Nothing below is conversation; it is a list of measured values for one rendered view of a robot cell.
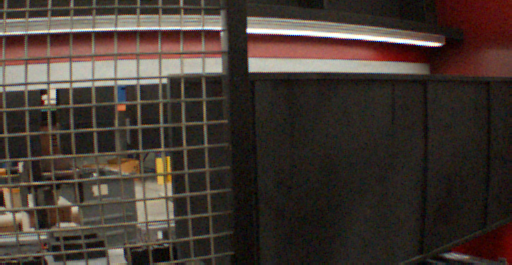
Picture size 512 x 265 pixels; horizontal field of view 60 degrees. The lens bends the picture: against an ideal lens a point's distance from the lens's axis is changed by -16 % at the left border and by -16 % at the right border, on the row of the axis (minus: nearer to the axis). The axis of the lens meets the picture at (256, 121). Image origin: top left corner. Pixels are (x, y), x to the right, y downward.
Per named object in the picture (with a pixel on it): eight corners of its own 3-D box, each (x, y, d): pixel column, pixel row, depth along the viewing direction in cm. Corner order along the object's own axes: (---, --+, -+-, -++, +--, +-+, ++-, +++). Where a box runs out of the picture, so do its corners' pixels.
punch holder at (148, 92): (178, 144, 139) (176, 83, 139) (190, 146, 132) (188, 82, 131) (127, 148, 132) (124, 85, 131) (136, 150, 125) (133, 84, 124)
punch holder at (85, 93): (110, 149, 129) (107, 86, 129) (117, 152, 122) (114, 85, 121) (58, 152, 122) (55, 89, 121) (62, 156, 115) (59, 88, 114)
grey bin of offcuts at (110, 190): (113, 239, 450) (105, 164, 447) (144, 254, 407) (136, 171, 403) (40, 251, 395) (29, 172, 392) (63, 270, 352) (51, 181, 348)
